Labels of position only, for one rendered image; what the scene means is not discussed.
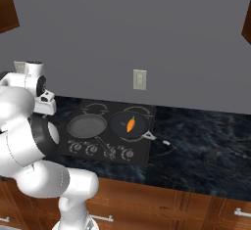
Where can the black hob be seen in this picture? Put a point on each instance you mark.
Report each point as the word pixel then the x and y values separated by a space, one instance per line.
pixel 137 147

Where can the grey frying pan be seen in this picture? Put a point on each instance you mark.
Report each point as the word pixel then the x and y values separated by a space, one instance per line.
pixel 85 127

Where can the brown wooden drawer front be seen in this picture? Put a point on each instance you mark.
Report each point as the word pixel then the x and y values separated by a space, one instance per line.
pixel 19 207
pixel 147 207
pixel 233 222

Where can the black hob knob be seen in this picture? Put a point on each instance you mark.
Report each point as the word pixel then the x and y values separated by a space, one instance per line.
pixel 110 151
pixel 75 147
pixel 128 153
pixel 91 149

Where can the beige wall outlet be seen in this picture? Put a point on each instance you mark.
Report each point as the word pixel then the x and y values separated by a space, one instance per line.
pixel 140 79

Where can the orange carrot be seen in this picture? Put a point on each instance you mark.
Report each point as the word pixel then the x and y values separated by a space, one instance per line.
pixel 130 126

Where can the black frying pan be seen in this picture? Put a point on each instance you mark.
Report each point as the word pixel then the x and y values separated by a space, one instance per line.
pixel 117 124

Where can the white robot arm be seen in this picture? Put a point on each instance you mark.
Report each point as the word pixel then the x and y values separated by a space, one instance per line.
pixel 29 149

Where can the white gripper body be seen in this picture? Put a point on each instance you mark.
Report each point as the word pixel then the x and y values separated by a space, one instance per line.
pixel 45 107

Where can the brown wall cupboard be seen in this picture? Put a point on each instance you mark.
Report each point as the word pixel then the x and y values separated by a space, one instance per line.
pixel 247 25
pixel 7 4

